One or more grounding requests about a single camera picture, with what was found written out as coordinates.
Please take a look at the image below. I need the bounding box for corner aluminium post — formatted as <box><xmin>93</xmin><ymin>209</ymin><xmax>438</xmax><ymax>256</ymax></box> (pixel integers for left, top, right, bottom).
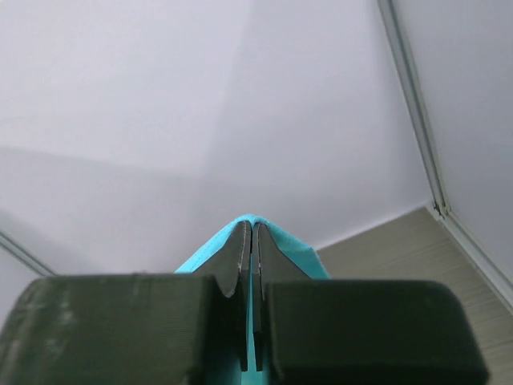
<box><xmin>0</xmin><ymin>232</ymin><xmax>56</xmax><ymax>276</ymax></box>
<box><xmin>378</xmin><ymin>1</ymin><xmax>512</xmax><ymax>310</ymax></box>

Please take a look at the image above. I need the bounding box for left corner aluminium post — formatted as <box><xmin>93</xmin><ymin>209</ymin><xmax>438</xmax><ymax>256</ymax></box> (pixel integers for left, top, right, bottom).
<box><xmin>0</xmin><ymin>232</ymin><xmax>56</xmax><ymax>276</ymax></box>

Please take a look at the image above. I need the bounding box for right corner aluminium post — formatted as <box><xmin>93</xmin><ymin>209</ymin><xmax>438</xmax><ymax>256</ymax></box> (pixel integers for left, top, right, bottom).
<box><xmin>378</xmin><ymin>1</ymin><xmax>512</xmax><ymax>310</ymax></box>

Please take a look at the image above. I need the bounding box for cyan t shirt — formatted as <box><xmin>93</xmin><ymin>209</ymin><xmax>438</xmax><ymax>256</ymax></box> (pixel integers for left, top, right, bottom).
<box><xmin>176</xmin><ymin>214</ymin><xmax>329</xmax><ymax>384</ymax></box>

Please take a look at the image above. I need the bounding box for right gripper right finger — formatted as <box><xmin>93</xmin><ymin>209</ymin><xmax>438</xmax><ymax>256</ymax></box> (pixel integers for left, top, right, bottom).
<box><xmin>252</xmin><ymin>223</ymin><xmax>490</xmax><ymax>384</ymax></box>

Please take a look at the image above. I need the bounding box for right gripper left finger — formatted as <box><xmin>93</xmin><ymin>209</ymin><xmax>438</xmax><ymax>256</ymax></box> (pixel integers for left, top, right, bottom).
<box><xmin>1</xmin><ymin>221</ymin><xmax>251</xmax><ymax>384</ymax></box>

